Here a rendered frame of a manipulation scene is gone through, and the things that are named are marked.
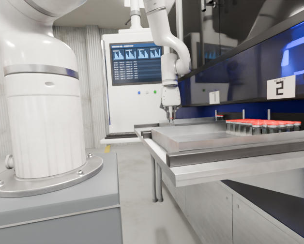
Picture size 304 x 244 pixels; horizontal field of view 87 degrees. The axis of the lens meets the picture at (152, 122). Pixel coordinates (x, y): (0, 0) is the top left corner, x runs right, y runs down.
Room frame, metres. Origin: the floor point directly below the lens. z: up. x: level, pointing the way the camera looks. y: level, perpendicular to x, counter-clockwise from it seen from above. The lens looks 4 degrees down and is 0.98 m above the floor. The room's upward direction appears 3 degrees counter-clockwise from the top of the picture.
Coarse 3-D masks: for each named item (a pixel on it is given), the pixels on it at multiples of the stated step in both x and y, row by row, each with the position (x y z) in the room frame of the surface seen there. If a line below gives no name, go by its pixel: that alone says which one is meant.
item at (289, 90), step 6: (282, 78) 0.48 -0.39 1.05; (288, 78) 0.46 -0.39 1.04; (294, 78) 0.45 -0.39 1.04; (270, 84) 0.52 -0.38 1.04; (276, 84) 0.49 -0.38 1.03; (288, 84) 0.46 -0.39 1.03; (294, 84) 0.44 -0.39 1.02; (270, 90) 0.52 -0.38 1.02; (282, 90) 0.48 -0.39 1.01; (288, 90) 0.46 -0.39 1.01; (294, 90) 0.44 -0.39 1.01; (270, 96) 0.52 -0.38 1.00; (276, 96) 0.49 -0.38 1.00; (282, 96) 0.48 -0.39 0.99; (288, 96) 0.46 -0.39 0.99; (294, 96) 0.44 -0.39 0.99
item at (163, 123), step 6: (162, 120) 0.90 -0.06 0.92; (168, 120) 0.90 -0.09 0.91; (174, 120) 0.91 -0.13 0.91; (180, 120) 0.92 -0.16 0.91; (186, 120) 0.92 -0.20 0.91; (192, 120) 0.93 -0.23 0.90; (198, 120) 0.94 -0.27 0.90; (204, 120) 0.95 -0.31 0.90; (210, 120) 0.95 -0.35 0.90; (162, 126) 0.83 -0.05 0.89; (168, 126) 0.72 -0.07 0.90
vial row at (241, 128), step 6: (228, 120) 0.54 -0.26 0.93; (228, 126) 0.53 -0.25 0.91; (234, 126) 0.51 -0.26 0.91; (240, 126) 0.48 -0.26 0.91; (246, 126) 0.45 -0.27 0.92; (264, 126) 0.40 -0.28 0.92; (270, 126) 0.38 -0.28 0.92; (276, 126) 0.37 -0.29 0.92; (228, 132) 0.53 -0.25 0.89; (234, 132) 0.51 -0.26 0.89; (240, 132) 0.48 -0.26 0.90; (246, 132) 0.45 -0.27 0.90; (264, 132) 0.40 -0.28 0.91; (270, 132) 0.38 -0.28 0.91; (276, 132) 0.37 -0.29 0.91
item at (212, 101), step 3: (210, 93) 0.85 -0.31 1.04; (213, 93) 0.82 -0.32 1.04; (216, 93) 0.80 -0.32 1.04; (210, 96) 0.85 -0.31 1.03; (213, 96) 0.82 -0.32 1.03; (216, 96) 0.80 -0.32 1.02; (210, 99) 0.85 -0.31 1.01; (213, 99) 0.82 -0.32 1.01; (216, 99) 0.80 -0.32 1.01; (210, 102) 0.85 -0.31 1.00; (213, 102) 0.82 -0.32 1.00; (216, 102) 0.80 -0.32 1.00; (219, 102) 0.78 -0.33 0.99
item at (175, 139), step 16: (160, 128) 0.54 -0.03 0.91; (176, 128) 0.55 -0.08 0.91; (192, 128) 0.56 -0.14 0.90; (208, 128) 0.58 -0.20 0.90; (224, 128) 0.59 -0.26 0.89; (160, 144) 0.42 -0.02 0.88; (176, 144) 0.30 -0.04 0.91; (192, 144) 0.29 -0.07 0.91; (208, 144) 0.30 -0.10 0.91; (224, 144) 0.30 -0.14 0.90; (240, 144) 0.31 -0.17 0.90
